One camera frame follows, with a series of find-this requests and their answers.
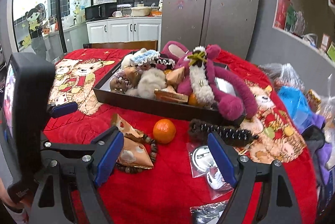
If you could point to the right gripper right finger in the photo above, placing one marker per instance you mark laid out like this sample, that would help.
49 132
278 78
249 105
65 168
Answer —
277 202

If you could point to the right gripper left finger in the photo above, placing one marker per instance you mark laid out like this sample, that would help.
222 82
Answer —
68 166

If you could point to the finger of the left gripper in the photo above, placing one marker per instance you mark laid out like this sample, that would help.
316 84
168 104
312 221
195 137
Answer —
56 111

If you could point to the blue white knitted scrunchie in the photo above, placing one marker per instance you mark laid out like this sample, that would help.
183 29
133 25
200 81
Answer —
148 57

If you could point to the gold triangular snack packet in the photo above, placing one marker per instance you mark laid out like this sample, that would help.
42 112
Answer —
126 128

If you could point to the purple cloth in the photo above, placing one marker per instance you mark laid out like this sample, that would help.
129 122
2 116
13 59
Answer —
319 149

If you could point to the brown doll head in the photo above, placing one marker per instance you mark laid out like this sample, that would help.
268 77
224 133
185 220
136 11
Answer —
118 84

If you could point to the white plush toy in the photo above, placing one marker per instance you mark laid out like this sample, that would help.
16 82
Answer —
126 62

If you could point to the orange mandarin right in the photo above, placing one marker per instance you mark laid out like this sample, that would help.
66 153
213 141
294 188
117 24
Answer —
164 131

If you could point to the red teddy bear blanket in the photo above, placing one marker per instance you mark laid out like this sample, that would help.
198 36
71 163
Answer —
166 193

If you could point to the bagged round badges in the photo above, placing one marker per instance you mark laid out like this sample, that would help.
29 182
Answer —
203 165

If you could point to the black rectangular tray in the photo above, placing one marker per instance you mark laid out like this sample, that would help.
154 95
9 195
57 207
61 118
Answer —
167 109

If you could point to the blue plastic bag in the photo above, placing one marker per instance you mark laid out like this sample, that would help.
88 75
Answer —
297 107

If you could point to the black microwave oven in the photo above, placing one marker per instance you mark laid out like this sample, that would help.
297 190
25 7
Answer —
100 11

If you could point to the beige fluffy plush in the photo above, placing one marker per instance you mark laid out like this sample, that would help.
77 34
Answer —
151 80

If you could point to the dark brown hair claw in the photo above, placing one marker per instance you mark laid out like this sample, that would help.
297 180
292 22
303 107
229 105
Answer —
199 131

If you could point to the white kitchen cabinet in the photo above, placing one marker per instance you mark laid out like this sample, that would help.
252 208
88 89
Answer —
124 29

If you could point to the black lace scrunchie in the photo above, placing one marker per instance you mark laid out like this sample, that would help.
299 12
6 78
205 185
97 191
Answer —
164 63

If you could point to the mandarin in tray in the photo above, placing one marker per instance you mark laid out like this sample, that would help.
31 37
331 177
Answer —
192 100

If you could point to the cream plastic basin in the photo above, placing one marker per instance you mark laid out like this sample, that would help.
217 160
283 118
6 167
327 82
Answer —
140 11

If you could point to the clear plastic bag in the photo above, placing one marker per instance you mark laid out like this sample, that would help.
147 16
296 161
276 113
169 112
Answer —
282 75

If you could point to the white wall shelf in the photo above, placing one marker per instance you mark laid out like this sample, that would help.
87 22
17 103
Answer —
310 22

